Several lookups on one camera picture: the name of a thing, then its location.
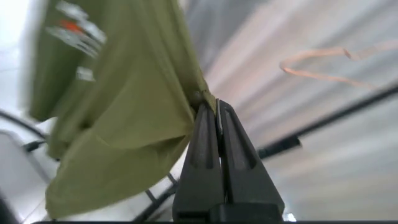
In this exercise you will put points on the green garment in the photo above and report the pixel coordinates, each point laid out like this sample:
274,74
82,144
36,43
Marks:
124,109

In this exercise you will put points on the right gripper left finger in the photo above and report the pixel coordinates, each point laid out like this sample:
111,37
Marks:
199,180

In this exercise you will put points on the black clothes rack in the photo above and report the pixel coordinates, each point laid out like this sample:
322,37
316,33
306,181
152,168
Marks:
280,144

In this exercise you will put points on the pink clothes hanger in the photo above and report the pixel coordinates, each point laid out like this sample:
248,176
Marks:
323,51

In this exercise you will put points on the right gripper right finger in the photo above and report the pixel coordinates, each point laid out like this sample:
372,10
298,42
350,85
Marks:
248,186

